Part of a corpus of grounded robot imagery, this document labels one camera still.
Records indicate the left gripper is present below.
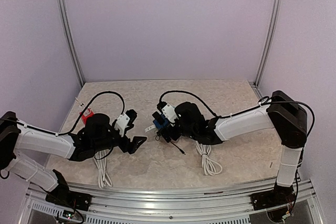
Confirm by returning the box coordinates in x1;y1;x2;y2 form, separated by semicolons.
92;122;147;154

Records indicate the blue cube socket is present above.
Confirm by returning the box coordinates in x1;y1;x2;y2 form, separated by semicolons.
153;114;170;130

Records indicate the white USB charger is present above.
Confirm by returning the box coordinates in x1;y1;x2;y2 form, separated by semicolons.
144;125;156;133

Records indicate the black power adapter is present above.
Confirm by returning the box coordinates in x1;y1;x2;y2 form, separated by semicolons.
152;112;164;124

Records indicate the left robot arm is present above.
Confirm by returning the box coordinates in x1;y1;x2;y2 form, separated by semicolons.
1;109;146;210

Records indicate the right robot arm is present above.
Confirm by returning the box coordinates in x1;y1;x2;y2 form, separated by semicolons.
153;90;315;210

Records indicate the red cube socket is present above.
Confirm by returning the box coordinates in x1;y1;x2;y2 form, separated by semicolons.
80;107;94;124

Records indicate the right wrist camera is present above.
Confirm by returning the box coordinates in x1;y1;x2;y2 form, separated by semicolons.
157;102;177;125

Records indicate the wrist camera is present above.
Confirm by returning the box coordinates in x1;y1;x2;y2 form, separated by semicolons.
157;102;177;125
114;109;137;137

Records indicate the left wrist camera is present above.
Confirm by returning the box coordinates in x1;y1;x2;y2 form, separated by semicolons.
114;109;137;137

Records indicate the white cable of orange strip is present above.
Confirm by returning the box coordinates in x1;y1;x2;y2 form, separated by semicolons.
93;150;113;189

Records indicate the white cable of teal strip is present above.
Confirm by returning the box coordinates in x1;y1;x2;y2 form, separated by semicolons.
194;141;223;177

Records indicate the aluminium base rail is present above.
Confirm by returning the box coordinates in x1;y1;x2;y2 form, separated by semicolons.
17;179;327;223

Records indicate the left aluminium frame post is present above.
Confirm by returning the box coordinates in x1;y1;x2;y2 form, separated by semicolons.
57;0;85;87

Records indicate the aluminium frame post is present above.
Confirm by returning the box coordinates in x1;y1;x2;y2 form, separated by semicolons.
254;0;281;89
57;0;85;87

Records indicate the right aluminium frame post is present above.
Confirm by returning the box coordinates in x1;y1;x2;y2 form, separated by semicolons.
254;0;281;89

